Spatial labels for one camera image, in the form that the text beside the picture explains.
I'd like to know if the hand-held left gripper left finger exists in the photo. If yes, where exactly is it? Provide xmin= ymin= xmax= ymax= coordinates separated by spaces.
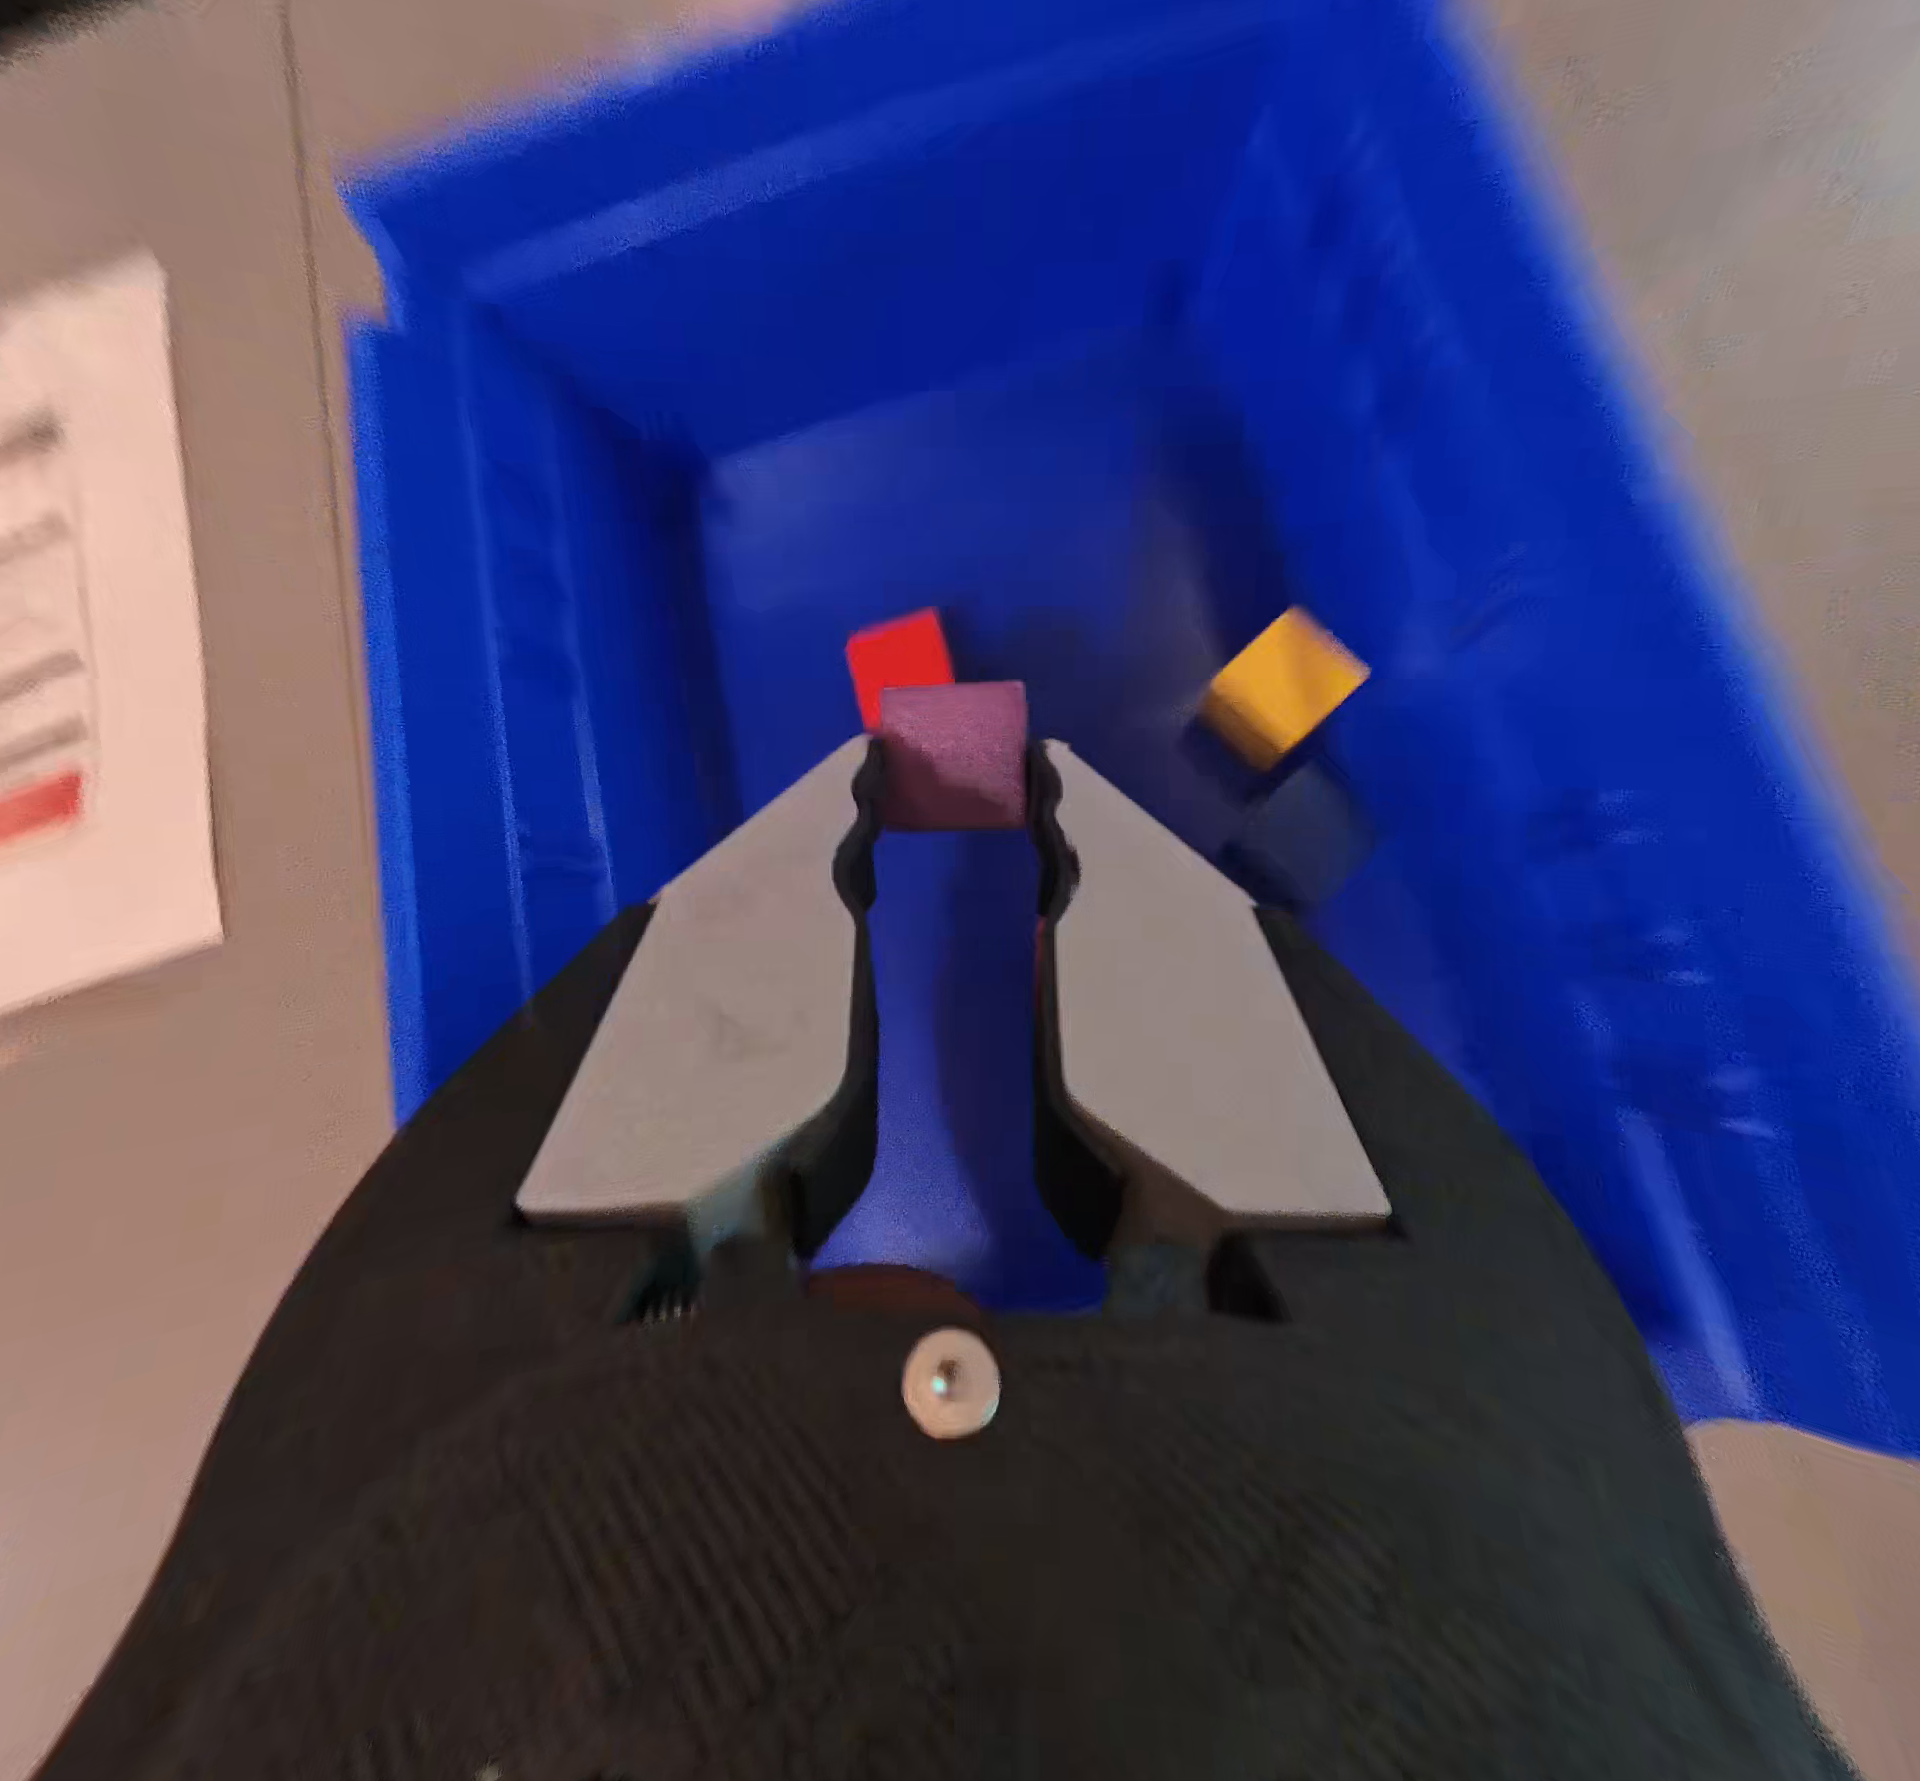
xmin=514 ymin=735 xmax=885 ymax=1265

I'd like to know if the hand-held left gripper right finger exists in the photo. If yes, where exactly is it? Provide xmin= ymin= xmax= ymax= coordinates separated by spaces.
xmin=1030 ymin=735 xmax=1397 ymax=1271

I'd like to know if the purple wooden cube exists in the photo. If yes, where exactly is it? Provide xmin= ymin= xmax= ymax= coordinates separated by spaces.
xmin=877 ymin=680 xmax=1033 ymax=833

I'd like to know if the red wooden cube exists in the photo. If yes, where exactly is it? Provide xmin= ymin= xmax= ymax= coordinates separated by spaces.
xmin=842 ymin=610 xmax=958 ymax=738

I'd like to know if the blue plastic bin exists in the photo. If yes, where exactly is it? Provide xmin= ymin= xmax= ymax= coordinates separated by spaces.
xmin=337 ymin=0 xmax=1920 ymax=1460

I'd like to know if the grey desk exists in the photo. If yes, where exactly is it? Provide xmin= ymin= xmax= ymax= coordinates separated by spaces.
xmin=0 ymin=0 xmax=1920 ymax=1781

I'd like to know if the dark blue wooden cube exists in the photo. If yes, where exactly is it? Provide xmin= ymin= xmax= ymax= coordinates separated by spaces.
xmin=1221 ymin=760 xmax=1373 ymax=912

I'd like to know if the yellow wooden cube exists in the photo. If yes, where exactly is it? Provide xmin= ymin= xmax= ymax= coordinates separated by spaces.
xmin=1204 ymin=608 xmax=1372 ymax=774

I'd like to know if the white printed paper sheet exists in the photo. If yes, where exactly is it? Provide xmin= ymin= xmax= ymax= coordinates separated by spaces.
xmin=0 ymin=254 xmax=227 ymax=1019

